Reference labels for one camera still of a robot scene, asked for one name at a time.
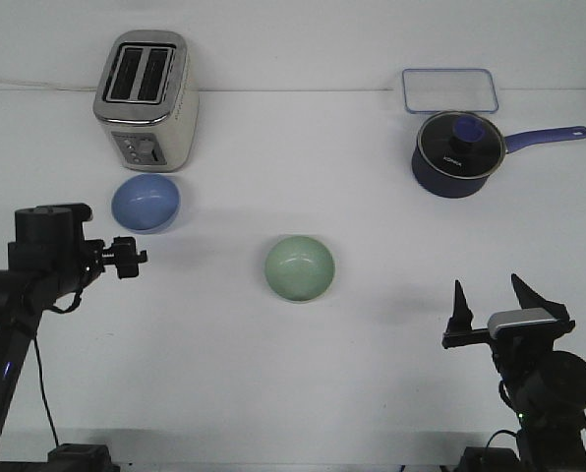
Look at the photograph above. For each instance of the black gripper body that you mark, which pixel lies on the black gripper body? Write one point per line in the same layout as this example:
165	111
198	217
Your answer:
517	350
50	240

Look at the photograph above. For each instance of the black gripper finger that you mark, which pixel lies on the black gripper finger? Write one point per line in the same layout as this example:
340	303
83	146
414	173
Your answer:
123	254
461	317
528	298

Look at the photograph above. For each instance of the blue bowl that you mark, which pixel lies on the blue bowl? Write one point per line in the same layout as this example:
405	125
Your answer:
146	203

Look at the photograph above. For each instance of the green bowl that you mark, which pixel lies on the green bowl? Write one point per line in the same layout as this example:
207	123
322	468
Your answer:
299	268

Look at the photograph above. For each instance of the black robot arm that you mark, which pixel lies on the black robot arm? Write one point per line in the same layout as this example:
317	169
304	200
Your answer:
24	297
544	387

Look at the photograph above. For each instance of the silver two-slot toaster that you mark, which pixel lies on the silver two-slot toaster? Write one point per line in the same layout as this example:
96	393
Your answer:
147	100

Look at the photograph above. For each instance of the glass pot lid blue knob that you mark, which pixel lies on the glass pot lid blue knob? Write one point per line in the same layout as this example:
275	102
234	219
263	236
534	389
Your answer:
461	144

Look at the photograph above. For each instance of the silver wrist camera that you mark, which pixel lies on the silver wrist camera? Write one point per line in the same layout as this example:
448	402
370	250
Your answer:
511	321

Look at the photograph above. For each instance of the blue saucepan with handle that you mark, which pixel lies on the blue saucepan with handle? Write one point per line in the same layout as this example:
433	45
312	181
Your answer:
451	187

